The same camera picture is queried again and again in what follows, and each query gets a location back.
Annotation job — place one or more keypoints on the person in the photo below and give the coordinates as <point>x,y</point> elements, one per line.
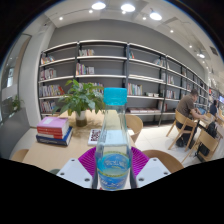
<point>214,108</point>
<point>185,106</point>

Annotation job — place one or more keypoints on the grey shelf unit with books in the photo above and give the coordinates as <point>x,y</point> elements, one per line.
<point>110,68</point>

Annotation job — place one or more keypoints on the dark blue book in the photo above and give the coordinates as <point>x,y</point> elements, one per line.
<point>53,140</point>

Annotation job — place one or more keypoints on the green potted table plant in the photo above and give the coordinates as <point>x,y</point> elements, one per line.
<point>80,98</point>

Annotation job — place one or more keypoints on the pink book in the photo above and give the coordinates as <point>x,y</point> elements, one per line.
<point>51,122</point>

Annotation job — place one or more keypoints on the green potted floor plant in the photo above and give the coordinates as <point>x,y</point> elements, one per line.
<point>15,104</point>

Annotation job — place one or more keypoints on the wooden chair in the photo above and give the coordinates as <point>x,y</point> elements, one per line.
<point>163,160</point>
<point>135,125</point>
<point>208,140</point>
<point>20,156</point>
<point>181,119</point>

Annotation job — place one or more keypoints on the clear bottle with cyan cap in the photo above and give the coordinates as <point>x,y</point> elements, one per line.
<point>113,166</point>

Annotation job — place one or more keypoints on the black backpack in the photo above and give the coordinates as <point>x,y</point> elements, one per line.
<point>204,149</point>

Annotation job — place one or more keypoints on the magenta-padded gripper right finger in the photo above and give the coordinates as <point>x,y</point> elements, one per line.
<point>151,171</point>

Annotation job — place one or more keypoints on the round ceiling lights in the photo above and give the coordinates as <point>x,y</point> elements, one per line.
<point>98,5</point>

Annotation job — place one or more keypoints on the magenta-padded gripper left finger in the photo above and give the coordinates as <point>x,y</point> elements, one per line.
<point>75,171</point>

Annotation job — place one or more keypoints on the red book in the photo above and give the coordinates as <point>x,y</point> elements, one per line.
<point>51,131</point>

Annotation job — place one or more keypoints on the white magazine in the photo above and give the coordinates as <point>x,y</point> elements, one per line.
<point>94,136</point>

